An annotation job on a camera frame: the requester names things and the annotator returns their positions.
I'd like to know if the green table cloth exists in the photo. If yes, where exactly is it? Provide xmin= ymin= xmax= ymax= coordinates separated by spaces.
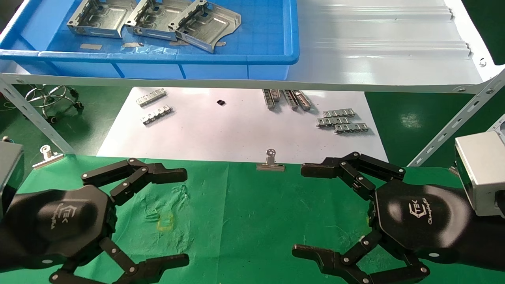
xmin=0 ymin=154 xmax=505 ymax=284

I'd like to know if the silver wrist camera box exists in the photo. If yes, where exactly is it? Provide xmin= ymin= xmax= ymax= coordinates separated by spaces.
xmin=454 ymin=131 xmax=505 ymax=217
xmin=0 ymin=140 xmax=25 ymax=215

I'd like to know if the silver notched metal strip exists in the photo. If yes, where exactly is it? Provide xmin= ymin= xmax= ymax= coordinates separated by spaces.
xmin=316 ymin=117 xmax=351 ymax=128
xmin=323 ymin=109 xmax=355 ymax=118
xmin=335 ymin=123 xmax=370 ymax=134

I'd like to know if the silver sheet metal bracket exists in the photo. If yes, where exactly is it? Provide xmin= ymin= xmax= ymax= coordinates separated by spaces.
xmin=66 ymin=0 xmax=137 ymax=39
xmin=124 ymin=0 xmax=194 ymax=41
xmin=168 ymin=0 xmax=241 ymax=54

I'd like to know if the white paper sheet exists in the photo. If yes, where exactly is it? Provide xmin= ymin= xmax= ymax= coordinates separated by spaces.
xmin=97 ymin=87 xmax=391 ymax=167

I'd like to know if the silver toothed metal rail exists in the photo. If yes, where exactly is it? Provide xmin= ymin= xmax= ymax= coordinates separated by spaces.
xmin=137 ymin=88 xmax=166 ymax=107
xmin=141 ymin=104 xmax=173 ymax=126

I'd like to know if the perforated metal rack strut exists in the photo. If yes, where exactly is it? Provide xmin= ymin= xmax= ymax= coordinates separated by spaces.
xmin=408 ymin=69 xmax=505 ymax=167
xmin=0 ymin=75 xmax=75 ymax=154

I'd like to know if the blue plastic bin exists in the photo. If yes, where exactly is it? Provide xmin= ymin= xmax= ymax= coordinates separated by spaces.
xmin=0 ymin=0 xmax=300 ymax=81

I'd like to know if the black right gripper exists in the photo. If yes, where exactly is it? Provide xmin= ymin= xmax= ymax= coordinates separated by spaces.
xmin=292 ymin=151 xmax=473 ymax=284

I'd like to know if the chrome stool base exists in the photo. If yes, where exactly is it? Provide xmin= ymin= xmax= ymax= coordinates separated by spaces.
xmin=24 ymin=84 xmax=84 ymax=123

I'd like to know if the silver binder clip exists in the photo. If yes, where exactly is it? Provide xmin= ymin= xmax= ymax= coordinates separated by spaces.
xmin=256 ymin=148 xmax=286 ymax=172
xmin=32 ymin=145 xmax=65 ymax=170

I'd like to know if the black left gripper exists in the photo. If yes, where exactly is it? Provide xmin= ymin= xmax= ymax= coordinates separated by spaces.
xmin=16 ymin=158 xmax=190 ymax=284

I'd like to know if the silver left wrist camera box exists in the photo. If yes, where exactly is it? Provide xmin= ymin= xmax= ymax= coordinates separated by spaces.
xmin=0 ymin=140 xmax=25 ymax=215

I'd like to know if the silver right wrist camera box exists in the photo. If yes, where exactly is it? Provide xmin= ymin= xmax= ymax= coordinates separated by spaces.
xmin=454 ymin=131 xmax=505 ymax=217

